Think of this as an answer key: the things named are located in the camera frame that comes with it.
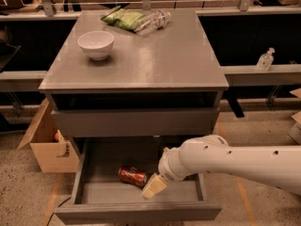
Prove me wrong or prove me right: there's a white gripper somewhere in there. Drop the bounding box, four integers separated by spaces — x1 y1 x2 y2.
141 148 188 200

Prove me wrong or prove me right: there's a red coke can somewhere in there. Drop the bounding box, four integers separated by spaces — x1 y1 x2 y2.
119 166 149 187

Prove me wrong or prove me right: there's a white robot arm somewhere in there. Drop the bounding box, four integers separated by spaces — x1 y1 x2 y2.
142 135 301 200

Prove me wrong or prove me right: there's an open grey drawer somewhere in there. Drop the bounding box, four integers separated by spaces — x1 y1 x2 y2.
55 137 221 225

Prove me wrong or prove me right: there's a closed grey upper drawer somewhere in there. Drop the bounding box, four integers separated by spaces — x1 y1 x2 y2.
52 108 219 137

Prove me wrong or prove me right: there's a grey drawer cabinet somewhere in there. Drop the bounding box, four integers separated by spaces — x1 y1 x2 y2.
38 9 230 149

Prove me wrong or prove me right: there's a cardboard box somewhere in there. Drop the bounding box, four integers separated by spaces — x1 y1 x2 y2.
18 99 79 173

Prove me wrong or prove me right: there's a white bowl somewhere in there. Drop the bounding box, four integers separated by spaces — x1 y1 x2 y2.
77 31 115 60

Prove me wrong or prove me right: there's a clear plastic water bottle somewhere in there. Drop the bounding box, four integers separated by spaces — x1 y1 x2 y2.
135 10 171 36

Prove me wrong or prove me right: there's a green chip bag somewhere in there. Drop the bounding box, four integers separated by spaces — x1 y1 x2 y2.
101 6 144 31

